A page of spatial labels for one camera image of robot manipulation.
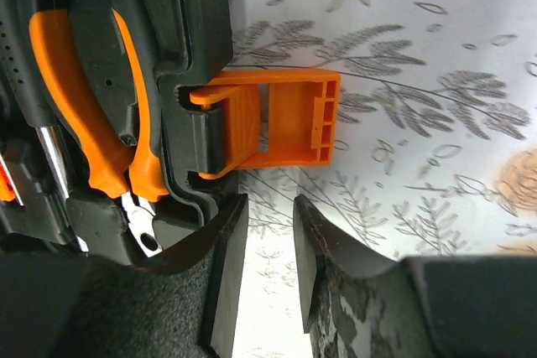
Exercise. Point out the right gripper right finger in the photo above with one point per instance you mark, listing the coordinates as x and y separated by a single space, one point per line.
356 302

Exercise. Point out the black plastic tool case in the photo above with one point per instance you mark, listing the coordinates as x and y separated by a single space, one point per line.
211 122

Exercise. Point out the orange handle pliers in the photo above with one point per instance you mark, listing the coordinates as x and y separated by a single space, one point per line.
133 175

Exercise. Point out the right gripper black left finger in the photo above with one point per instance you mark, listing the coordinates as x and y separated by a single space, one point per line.
181 303

